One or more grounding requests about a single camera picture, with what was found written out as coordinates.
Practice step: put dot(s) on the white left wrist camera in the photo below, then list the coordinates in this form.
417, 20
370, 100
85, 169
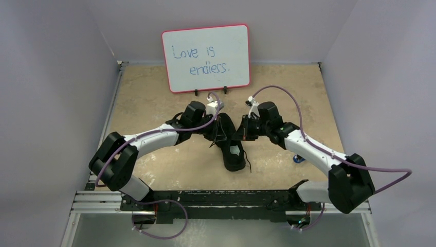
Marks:
213, 106

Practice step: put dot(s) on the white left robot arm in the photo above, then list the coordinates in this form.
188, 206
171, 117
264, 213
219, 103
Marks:
115, 159

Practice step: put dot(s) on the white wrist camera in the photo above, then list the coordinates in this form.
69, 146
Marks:
213, 106
253, 108

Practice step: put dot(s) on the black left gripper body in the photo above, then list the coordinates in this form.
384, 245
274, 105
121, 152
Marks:
206, 119

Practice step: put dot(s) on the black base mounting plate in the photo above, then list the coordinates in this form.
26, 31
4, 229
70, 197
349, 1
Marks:
274, 205

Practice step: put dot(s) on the aluminium extrusion rail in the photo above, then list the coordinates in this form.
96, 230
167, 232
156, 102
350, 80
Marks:
106, 202

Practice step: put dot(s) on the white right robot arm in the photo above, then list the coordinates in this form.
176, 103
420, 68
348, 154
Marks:
349, 183

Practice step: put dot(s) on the blue black marker eraser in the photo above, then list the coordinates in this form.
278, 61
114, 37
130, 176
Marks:
298, 159

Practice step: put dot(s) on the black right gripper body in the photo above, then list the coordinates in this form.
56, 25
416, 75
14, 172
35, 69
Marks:
245, 128

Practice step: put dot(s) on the black shoe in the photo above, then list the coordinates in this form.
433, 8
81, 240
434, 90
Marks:
232, 150

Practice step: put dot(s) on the black shoelace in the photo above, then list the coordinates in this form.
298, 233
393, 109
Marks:
247, 162

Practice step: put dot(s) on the red framed whiteboard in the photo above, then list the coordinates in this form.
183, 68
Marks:
207, 58

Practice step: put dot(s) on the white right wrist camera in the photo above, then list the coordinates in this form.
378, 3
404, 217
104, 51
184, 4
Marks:
253, 108

